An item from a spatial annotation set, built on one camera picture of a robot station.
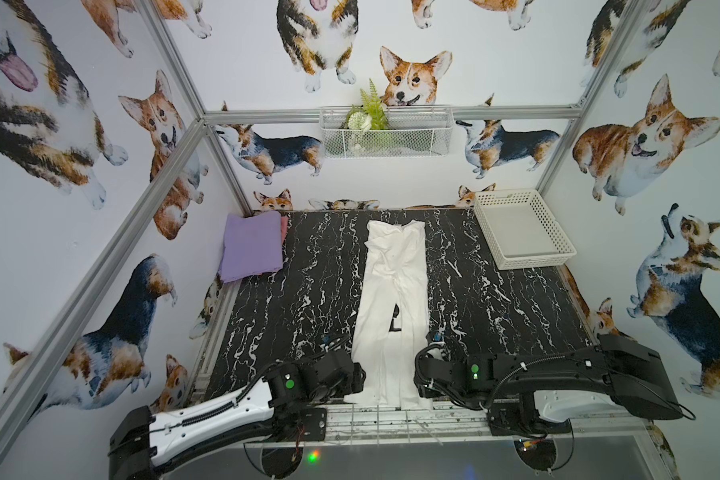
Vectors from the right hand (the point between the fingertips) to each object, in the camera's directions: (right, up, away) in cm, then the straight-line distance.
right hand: (419, 385), depth 78 cm
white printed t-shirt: (-6, +9, +12) cm, 16 cm away
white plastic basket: (+41, +41, +32) cm, 66 cm away
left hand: (-16, +2, +1) cm, 16 cm away
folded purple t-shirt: (-55, +35, +27) cm, 71 cm away
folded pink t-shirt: (-47, +42, +36) cm, 72 cm away
